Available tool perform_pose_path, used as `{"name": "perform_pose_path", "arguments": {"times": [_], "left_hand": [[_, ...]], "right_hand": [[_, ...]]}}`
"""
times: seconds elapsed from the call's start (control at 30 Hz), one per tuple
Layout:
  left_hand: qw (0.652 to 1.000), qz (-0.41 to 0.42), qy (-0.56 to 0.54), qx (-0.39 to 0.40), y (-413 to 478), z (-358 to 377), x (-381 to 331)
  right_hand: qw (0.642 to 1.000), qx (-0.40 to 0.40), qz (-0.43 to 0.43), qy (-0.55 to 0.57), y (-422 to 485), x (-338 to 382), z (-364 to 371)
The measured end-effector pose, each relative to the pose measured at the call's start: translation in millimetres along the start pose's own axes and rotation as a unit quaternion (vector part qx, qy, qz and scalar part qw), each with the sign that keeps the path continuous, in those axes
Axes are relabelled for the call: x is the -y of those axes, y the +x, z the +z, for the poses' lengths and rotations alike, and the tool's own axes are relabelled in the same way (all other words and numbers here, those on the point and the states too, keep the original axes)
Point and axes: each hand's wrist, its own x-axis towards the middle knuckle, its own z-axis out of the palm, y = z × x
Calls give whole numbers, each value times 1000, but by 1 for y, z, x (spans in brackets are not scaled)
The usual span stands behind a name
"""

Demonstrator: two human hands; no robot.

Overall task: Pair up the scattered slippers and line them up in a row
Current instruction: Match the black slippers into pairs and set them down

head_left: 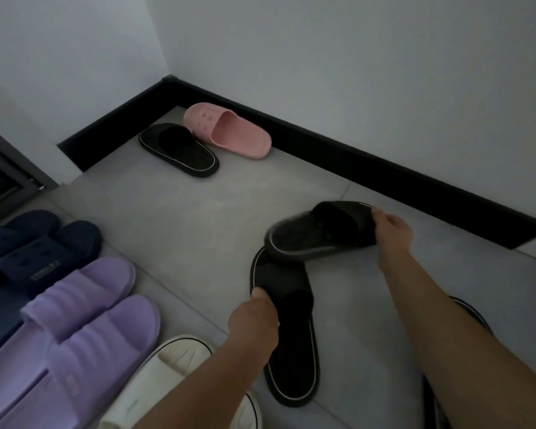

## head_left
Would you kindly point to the person's left hand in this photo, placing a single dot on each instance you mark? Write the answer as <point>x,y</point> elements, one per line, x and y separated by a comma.
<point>254,326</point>

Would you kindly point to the person's right hand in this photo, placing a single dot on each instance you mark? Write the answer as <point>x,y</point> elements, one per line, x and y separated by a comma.
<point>393,236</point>

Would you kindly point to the black slipper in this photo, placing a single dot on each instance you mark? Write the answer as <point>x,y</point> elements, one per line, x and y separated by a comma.
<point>178,149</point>
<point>290,352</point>
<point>430,406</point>
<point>321,227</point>

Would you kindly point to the purple slipper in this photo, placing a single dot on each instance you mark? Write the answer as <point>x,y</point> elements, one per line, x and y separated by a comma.
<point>80,290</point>
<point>98,352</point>

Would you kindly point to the pink slipper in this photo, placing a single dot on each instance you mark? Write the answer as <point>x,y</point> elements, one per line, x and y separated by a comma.
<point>236,129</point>

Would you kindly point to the navy blue slipper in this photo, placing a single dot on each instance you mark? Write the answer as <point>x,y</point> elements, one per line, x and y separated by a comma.
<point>13,232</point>
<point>35,263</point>

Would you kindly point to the person's right forearm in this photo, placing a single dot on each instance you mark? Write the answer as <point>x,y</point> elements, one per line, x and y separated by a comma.
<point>464,352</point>

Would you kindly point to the person's left forearm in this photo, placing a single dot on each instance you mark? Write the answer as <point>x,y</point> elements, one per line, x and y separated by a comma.
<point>196,393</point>

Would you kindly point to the black baseboard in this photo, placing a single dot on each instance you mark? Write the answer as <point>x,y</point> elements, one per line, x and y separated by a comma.
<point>384,178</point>

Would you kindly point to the metal sliding door frame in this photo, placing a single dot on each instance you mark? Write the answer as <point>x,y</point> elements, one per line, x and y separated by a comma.
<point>4,183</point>

